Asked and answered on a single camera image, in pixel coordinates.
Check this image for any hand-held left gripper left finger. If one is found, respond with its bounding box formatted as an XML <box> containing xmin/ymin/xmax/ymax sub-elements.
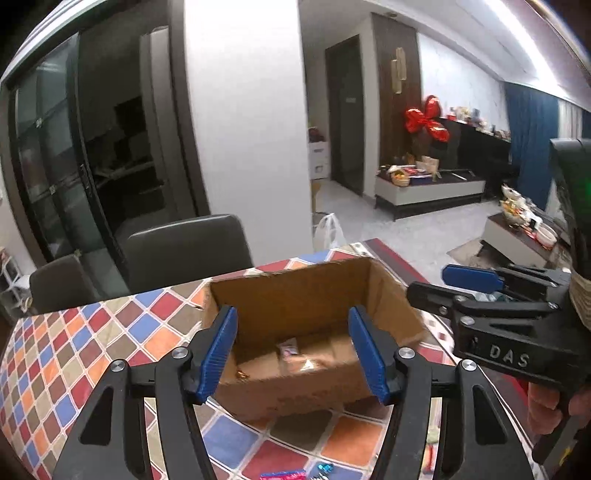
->
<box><xmin>53</xmin><ymin>305</ymin><xmax>238</xmax><ymax>480</ymax></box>

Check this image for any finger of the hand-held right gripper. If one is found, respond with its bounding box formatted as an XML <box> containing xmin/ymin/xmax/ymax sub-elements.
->
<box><xmin>406</xmin><ymin>281</ymin><xmax>561</xmax><ymax>320</ymax></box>
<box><xmin>442</xmin><ymin>264</ymin><xmax>573</xmax><ymax>301</ymax></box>

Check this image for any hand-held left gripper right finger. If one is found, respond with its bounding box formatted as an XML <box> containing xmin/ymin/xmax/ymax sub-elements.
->
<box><xmin>347</xmin><ymin>305</ymin><xmax>536</xmax><ymax>480</ymax></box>

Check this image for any cardboard box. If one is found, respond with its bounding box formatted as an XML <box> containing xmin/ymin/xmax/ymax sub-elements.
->
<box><xmin>203</xmin><ymin>257</ymin><xmax>430</xmax><ymax>423</ymax></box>

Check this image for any person's right hand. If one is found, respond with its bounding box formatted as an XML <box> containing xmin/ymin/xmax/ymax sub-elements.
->
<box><xmin>526</xmin><ymin>382</ymin><xmax>591</xmax><ymax>432</ymax></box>

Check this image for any dark coffee table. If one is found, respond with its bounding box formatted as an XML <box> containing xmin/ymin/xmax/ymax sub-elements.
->
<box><xmin>478</xmin><ymin>213</ymin><xmax>568</xmax><ymax>268</ymax></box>

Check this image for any pink white snack wrapper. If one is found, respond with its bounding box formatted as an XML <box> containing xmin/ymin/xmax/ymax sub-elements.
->
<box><xmin>276</xmin><ymin>338</ymin><xmax>302</xmax><ymax>360</ymax></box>

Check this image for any white bowl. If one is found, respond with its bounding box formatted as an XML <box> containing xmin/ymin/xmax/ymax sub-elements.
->
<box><xmin>536</xmin><ymin>224</ymin><xmax>558</xmax><ymax>250</ymax></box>

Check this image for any low white tv bench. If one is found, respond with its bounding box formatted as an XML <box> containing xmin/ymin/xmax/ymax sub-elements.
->
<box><xmin>374</xmin><ymin>168</ymin><xmax>486</xmax><ymax>221</ymax></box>

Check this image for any wide dark grey chair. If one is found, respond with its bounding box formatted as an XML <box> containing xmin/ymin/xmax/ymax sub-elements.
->
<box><xmin>122</xmin><ymin>213</ymin><xmax>256</xmax><ymax>294</ymax></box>

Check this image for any white plastic bag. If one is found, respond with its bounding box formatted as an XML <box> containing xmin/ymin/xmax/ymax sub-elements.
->
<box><xmin>313</xmin><ymin>213</ymin><xmax>347</xmax><ymax>252</ymax></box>

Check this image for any black sideboard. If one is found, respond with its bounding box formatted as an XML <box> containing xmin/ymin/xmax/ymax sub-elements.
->
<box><xmin>438</xmin><ymin>115</ymin><xmax>520</xmax><ymax>185</ymax></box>

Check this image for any blue curtain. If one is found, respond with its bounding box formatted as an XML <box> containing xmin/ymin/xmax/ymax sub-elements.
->
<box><xmin>503</xmin><ymin>82</ymin><xmax>561</xmax><ymax>213</ymax></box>

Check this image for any red foil bow balloon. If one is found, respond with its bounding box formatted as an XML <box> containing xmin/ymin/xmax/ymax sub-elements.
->
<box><xmin>404</xmin><ymin>95</ymin><xmax>451</xmax><ymax>144</ymax></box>

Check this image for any small dark grey chair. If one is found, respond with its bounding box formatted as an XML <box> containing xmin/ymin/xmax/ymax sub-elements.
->
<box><xmin>28</xmin><ymin>254</ymin><xmax>100</xmax><ymax>315</ymax></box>

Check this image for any white carton box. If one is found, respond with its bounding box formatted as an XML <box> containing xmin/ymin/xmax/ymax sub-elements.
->
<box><xmin>308</xmin><ymin>141</ymin><xmax>331</xmax><ymax>181</ymax></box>

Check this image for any dark wooden room door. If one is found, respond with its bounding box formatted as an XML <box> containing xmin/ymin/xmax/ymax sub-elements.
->
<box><xmin>325</xmin><ymin>36</ymin><xmax>363</xmax><ymax>197</ymax></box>

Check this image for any white shelf rack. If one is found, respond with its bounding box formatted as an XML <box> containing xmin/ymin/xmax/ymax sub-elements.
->
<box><xmin>0</xmin><ymin>249</ymin><xmax>31</xmax><ymax>319</ymax></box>

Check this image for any black sliding glass door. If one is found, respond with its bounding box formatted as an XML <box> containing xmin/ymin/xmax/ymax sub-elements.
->
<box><xmin>0</xmin><ymin>14</ymin><xmax>211</xmax><ymax>296</ymax></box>

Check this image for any dark slatted wall panel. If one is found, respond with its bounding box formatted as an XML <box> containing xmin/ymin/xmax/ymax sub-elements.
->
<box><xmin>372</xmin><ymin>13</ymin><xmax>423</xmax><ymax>208</ymax></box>

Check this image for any gold wall decoration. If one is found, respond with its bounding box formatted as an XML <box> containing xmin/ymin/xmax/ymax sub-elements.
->
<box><xmin>392</xmin><ymin>46</ymin><xmax>407</xmax><ymax>95</ymax></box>

